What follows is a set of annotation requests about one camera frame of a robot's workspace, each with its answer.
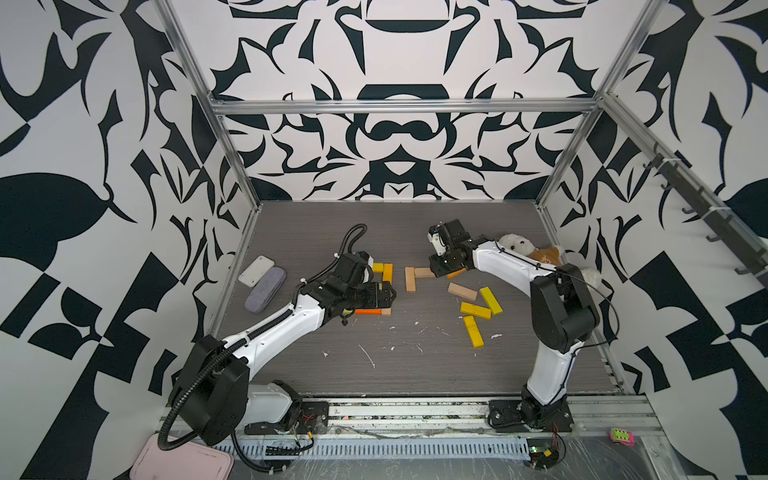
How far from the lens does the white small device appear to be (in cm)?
99

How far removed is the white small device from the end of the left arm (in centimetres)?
42

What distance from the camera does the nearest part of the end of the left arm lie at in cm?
61
